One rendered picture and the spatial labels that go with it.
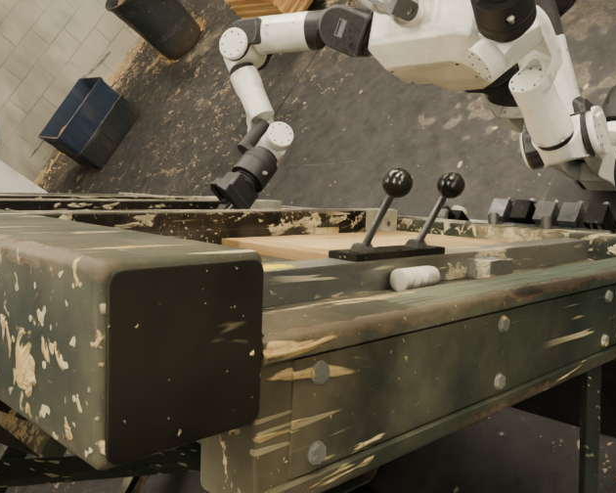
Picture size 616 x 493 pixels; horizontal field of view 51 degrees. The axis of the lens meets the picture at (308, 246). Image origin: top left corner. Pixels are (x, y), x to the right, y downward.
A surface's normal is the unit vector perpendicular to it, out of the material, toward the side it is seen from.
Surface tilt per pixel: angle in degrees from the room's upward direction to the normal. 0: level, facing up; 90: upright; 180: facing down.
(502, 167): 0
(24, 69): 90
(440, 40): 68
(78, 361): 33
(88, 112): 90
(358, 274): 90
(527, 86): 7
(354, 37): 49
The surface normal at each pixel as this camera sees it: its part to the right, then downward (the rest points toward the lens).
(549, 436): -0.57, -0.51
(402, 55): -0.60, 0.61
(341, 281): 0.71, 0.10
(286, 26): -0.44, 0.01
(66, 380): -0.71, 0.04
